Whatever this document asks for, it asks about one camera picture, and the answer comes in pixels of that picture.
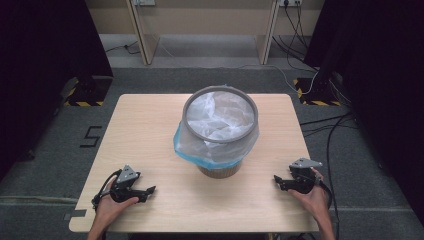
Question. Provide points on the ribbed translucent brown trash bin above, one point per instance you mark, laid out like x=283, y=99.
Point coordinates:
x=220, y=171

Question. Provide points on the grey tape strip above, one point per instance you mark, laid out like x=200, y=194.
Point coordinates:
x=78, y=213

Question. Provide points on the light wooden desk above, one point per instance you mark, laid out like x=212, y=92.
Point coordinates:
x=200, y=20

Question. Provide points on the person's left hand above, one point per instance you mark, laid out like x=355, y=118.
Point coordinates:
x=110, y=210

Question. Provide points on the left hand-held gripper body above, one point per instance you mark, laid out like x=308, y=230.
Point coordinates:
x=123, y=193

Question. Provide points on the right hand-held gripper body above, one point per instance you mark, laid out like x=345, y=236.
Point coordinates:
x=303, y=181

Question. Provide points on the person's right hand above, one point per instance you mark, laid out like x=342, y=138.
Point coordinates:
x=316, y=200

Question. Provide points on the black curtain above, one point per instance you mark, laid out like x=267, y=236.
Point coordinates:
x=383, y=83
x=40, y=66

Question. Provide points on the white power socket with plugs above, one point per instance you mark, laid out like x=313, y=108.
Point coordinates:
x=283, y=2

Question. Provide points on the white trash bag blue rim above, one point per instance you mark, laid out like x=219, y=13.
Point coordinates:
x=216, y=116

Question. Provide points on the hazard-striped stand base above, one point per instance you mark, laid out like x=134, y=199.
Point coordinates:
x=320, y=91
x=90, y=90

